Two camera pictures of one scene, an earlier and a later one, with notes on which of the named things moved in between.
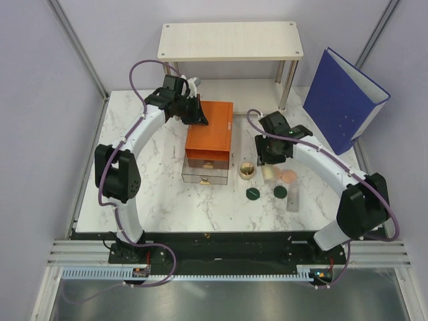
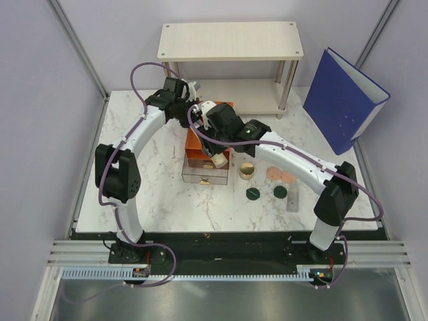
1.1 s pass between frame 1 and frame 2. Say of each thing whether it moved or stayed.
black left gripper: stayed
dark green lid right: stayed
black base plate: stayed
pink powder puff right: stayed
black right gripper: moved
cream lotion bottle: moved
